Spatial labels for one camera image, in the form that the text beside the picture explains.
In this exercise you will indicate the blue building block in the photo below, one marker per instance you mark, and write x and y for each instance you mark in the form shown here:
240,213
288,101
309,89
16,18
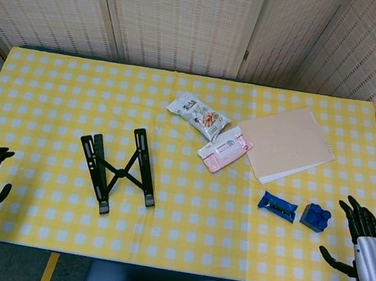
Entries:
315,217

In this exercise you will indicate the pink white wipes packet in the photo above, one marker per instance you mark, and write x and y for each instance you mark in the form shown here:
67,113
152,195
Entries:
224,148

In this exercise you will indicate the beige woven folding screen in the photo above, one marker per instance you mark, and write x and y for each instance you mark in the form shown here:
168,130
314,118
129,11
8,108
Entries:
176,18

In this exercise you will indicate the yellow white checked tablecloth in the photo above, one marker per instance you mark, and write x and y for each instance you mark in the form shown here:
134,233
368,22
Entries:
71,98

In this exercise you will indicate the blue snack wrapper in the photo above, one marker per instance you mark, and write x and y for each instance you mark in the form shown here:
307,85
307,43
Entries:
276,206

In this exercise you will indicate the tan paper folder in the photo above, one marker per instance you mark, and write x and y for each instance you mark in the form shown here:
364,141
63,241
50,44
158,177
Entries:
289,144

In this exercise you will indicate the black folding stand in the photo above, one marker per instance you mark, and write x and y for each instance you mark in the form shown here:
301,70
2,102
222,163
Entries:
142,154

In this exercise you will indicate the white nut snack bag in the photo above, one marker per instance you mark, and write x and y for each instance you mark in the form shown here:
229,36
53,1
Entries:
199,115

